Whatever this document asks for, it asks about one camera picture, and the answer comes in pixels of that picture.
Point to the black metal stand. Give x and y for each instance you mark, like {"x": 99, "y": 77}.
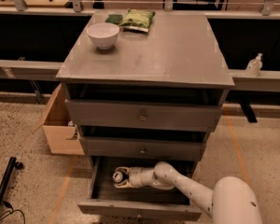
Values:
{"x": 12, "y": 164}

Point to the green chip bag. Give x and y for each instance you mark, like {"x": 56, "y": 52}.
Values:
{"x": 138, "y": 20}

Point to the grey top drawer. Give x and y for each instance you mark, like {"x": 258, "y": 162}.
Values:
{"x": 195, "y": 118}

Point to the dark green sponge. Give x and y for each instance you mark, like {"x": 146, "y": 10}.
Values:
{"x": 114, "y": 18}

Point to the open cardboard box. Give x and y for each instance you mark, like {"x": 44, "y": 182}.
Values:
{"x": 61, "y": 133}

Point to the grey open bottom drawer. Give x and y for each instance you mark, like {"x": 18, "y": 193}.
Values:
{"x": 147, "y": 202}

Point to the white ceramic bowl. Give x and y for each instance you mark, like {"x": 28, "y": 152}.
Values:
{"x": 103, "y": 35}

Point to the grey middle drawer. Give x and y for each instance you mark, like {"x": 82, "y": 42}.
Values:
{"x": 142, "y": 149}

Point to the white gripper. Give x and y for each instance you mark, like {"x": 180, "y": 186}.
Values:
{"x": 134, "y": 176}

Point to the grey wooden drawer cabinet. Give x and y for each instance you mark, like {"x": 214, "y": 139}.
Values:
{"x": 177, "y": 62}

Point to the clear pump bottle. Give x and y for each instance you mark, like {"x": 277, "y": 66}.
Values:
{"x": 254, "y": 66}

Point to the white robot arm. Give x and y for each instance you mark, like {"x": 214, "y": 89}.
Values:
{"x": 231, "y": 201}

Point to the blue pepsi can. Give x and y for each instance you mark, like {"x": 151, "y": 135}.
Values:
{"x": 118, "y": 177}

